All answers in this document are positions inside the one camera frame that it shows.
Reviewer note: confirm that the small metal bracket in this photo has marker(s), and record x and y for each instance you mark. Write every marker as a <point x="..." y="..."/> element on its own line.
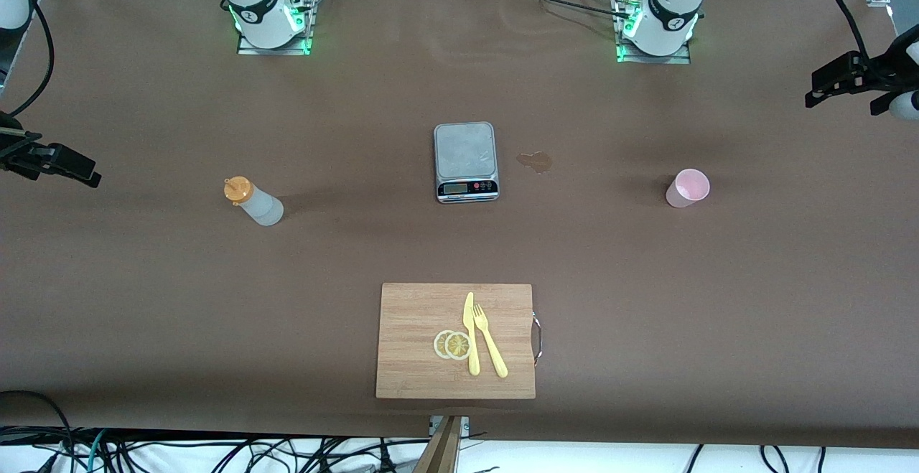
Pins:
<point x="465" y="424"/>

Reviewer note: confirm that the wooden cutting board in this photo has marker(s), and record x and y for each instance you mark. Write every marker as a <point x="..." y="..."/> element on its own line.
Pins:
<point x="409" y="344"/>

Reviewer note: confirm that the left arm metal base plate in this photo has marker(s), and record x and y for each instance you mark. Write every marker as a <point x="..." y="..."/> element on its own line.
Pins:
<point x="682" y="59"/>

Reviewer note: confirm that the wooden post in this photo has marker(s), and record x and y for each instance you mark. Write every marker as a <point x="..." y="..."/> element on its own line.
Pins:
<point x="441" y="451"/>

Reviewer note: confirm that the brown table cover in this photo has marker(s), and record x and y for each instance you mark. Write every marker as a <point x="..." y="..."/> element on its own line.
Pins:
<point x="646" y="279"/>

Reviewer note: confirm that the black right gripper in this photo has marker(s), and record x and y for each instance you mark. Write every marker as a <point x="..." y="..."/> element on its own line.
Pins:
<point x="16" y="148"/>

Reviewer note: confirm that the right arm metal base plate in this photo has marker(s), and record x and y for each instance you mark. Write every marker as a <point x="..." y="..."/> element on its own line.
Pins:
<point x="248" y="48"/>

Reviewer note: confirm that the pink plastic cup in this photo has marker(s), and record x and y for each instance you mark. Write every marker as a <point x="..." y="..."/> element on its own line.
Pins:
<point x="688" y="187"/>

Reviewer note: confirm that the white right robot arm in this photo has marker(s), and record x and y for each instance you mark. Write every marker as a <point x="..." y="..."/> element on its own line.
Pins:
<point x="258" y="6"/>

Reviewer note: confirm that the yellow plastic fork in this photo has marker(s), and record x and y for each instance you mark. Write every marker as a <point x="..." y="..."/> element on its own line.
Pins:
<point x="492" y="347"/>

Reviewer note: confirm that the silver digital kitchen scale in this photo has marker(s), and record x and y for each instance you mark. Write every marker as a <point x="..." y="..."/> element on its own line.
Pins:
<point x="465" y="153"/>

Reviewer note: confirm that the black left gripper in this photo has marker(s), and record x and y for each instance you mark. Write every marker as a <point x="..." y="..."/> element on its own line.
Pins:
<point x="887" y="77"/>

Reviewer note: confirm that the clear sauce bottle orange cap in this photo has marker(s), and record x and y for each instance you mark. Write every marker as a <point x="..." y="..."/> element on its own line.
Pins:
<point x="258" y="204"/>

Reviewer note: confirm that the yellow plastic knife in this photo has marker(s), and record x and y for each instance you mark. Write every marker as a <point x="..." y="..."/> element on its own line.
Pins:
<point x="472" y="336"/>

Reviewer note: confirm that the lemon slice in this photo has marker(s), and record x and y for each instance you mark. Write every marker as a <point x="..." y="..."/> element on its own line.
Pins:
<point x="458" y="346"/>
<point x="439" y="344"/>

